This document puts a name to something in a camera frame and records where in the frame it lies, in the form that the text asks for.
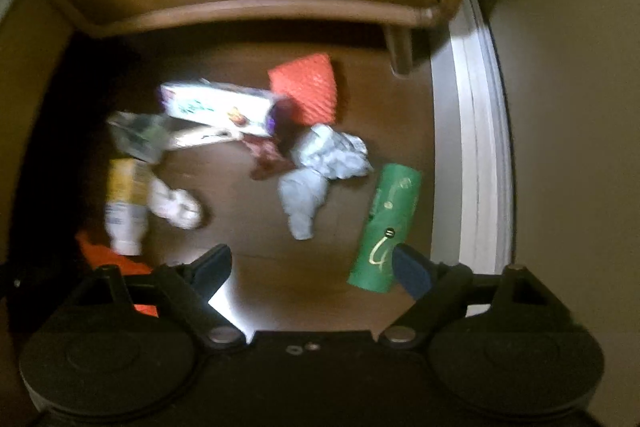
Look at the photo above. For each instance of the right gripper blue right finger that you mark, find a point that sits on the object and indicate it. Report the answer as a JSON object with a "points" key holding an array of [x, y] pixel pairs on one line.
{"points": [[439, 293]]}

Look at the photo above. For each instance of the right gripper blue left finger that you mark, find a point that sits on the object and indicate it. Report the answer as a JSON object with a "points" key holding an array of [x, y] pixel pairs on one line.
{"points": [[185, 291]]}

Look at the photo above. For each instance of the green cardboard tube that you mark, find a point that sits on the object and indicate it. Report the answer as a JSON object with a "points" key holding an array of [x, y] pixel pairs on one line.
{"points": [[389, 222]]}

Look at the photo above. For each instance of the knotted white plastic bag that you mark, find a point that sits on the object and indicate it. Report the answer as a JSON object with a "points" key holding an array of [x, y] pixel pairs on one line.
{"points": [[178, 207]]}

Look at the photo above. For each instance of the yellow white bottle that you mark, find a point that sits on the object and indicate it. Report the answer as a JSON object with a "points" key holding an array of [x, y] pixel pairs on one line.
{"points": [[126, 207]]}

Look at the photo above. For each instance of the clear green plastic bag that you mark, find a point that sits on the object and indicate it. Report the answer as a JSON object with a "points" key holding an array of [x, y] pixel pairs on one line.
{"points": [[141, 136]]}

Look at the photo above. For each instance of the grey paper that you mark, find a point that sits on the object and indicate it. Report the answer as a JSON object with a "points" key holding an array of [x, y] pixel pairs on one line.
{"points": [[320, 156]]}

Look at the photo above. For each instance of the white cookie package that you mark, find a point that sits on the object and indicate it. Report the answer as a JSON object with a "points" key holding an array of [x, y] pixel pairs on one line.
{"points": [[218, 104]]}

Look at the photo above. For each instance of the orange foam fruit net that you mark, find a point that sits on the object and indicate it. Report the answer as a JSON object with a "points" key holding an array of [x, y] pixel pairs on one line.
{"points": [[310, 83]]}

